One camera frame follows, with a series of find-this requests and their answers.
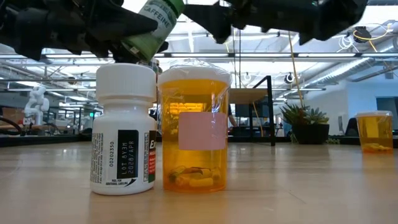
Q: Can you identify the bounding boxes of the yellow hanging cable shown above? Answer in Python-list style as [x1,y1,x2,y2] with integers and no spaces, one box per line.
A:
[287,30,305,110]

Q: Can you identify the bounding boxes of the potted succulent plant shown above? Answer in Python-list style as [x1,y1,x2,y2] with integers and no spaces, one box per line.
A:
[279,103,331,146]

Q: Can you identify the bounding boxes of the black aluminium table frame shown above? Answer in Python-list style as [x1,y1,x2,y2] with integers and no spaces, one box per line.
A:
[0,134,398,147]

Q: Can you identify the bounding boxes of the orange pill vial white cap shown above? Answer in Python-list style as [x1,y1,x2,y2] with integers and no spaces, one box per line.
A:
[157,64,233,194]
[355,110,394,154]

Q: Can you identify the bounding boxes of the small white bottle black label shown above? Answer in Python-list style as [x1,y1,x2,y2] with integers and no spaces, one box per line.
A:
[90,62,158,197]

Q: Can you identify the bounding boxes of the wooden shelf black metal legs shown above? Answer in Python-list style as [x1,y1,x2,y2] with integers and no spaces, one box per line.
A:
[228,75,277,147]

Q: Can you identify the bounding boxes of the green caffeine bottle green cap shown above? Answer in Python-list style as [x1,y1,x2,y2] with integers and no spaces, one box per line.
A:
[120,0,186,62]

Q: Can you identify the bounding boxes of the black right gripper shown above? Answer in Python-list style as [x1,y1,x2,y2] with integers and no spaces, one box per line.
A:
[182,0,369,46]

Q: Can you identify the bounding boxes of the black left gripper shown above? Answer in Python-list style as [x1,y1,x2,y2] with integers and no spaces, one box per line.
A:
[0,0,159,65]

